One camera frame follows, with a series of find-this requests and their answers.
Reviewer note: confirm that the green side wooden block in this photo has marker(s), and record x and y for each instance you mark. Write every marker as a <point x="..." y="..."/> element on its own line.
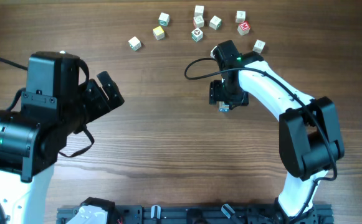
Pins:
<point x="164" y="19"/>

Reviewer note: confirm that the plain wooden block top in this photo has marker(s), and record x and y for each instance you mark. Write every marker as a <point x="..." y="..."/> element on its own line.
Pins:
<point x="199" y="10"/>

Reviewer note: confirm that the green ball picture block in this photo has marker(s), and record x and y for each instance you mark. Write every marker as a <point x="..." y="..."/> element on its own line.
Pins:
<point x="197" y="34"/>

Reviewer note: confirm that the plain wooden block centre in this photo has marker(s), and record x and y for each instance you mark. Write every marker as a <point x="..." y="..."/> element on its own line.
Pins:
<point x="212" y="54"/>

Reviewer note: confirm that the plain wooden block far right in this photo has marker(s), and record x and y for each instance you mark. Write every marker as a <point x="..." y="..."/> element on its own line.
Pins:
<point x="258" y="46"/>

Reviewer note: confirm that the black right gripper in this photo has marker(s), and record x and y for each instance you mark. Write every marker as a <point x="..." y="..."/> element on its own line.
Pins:
<point x="215" y="95"/>

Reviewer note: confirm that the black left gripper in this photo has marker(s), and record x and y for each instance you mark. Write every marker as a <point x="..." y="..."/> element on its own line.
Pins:
<point x="101" y="104"/>

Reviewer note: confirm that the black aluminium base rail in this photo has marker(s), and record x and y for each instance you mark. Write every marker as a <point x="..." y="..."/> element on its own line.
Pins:
<point x="96" y="210"/>

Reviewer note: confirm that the yellow top wooden block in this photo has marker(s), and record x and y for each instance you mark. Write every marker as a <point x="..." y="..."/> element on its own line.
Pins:
<point x="158" y="33"/>

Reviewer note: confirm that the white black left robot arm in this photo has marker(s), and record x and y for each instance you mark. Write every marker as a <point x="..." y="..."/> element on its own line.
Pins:
<point x="54" y="104"/>

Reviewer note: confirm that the blue bottom tower block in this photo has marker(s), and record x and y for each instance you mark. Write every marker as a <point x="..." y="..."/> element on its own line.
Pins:
<point x="223" y="107"/>

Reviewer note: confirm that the red side wooden block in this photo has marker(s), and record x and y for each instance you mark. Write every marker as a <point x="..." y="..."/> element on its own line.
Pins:
<point x="198" y="21"/>

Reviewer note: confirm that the plain wooden block upper right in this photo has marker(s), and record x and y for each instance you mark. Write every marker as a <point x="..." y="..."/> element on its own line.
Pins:
<point x="240" y="16"/>

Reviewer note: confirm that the plain wooden block far left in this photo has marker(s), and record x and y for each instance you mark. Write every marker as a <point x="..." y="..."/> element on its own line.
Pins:
<point x="134" y="43"/>

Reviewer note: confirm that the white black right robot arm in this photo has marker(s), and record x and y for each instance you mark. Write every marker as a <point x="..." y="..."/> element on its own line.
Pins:
<point x="310" y="141"/>

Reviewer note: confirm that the green edged wooden block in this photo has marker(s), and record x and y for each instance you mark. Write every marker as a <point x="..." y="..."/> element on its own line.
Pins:
<point x="215" y="22"/>

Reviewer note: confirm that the plain wooden block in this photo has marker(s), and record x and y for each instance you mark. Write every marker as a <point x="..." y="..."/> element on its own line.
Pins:
<point x="258" y="46"/>
<point x="199" y="10"/>
<point x="212" y="54"/>
<point x="134" y="43"/>
<point x="240" y="16"/>

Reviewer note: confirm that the red M wooden block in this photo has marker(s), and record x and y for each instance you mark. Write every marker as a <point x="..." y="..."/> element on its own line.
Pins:
<point x="243" y="28"/>

